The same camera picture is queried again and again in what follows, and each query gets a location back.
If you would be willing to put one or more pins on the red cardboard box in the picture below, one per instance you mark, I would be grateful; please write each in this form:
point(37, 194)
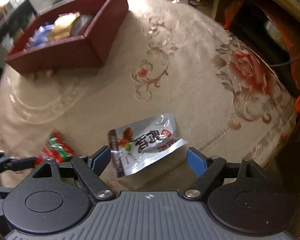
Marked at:
point(89, 46)

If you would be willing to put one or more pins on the white date snack packet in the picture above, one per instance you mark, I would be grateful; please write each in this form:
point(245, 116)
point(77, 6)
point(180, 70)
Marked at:
point(142, 143)

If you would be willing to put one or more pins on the blue wafer biscuit packet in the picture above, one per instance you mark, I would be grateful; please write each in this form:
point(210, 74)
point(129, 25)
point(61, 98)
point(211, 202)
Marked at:
point(40, 36)

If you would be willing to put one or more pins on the floral beige tablecloth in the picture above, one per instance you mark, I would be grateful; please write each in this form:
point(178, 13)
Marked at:
point(166, 58)

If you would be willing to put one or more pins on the gold foil packet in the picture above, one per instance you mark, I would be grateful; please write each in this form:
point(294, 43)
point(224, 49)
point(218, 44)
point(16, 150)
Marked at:
point(63, 26)

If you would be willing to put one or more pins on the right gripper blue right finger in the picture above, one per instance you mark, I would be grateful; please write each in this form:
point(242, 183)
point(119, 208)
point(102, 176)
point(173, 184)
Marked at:
point(198, 162)

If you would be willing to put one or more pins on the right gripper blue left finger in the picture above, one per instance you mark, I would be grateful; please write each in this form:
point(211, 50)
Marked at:
point(100, 160)

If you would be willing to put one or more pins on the red spicy strip packet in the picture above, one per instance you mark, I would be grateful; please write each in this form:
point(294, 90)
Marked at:
point(56, 148)

